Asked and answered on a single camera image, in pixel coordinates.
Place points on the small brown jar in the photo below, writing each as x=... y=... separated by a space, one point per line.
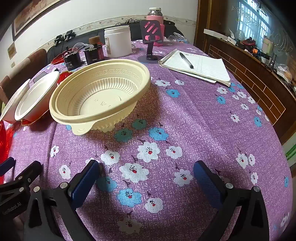
x=94 y=39

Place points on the white paper bowl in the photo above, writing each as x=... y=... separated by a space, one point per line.
x=34 y=97
x=11 y=104

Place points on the brown tiled counter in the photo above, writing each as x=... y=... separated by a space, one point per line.
x=249 y=74

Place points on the brown padded chair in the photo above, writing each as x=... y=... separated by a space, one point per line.
x=5 y=85
x=37 y=58

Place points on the black jar red label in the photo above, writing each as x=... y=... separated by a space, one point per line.
x=92 y=55

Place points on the lined paper notebook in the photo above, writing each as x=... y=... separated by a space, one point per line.
x=208 y=69

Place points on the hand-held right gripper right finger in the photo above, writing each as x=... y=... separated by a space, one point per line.
x=205 y=183

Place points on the green and white box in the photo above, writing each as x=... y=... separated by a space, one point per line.
x=290 y=150

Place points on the red and black tool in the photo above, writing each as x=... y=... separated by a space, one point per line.
x=248 y=42

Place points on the black power adapter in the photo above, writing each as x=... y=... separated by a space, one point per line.
x=59 y=39
x=69 y=35

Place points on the red gold-rimmed plate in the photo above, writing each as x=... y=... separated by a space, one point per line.
x=65 y=75

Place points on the purple floral tablecloth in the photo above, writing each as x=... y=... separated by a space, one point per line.
x=185 y=120

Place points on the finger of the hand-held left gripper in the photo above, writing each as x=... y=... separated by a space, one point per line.
x=7 y=165
x=27 y=173

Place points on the pink thermos bottle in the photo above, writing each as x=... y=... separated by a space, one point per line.
x=154 y=17

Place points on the wooden door frame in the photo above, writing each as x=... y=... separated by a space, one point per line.
x=203 y=20

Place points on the black pen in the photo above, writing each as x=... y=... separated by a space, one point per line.
x=186 y=60

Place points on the beige plastic bowl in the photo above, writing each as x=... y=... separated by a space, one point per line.
x=104 y=76
x=79 y=129

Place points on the framed wall painting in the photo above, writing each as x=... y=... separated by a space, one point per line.
x=30 y=11

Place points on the white plastic jar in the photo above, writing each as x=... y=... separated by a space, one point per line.
x=118 y=42

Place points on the dark smartphone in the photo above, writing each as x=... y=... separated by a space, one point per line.
x=40 y=76

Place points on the bagged bread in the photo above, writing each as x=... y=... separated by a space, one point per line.
x=285 y=73

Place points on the clear plastic bag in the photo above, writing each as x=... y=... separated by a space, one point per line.
x=177 y=38

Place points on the black phone stand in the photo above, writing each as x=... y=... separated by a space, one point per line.
x=151 y=30

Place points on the black sofa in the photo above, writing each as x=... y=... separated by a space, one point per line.
x=136 y=32

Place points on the white flat box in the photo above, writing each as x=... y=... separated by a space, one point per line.
x=215 y=32

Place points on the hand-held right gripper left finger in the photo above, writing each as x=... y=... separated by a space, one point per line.
x=84 y=185

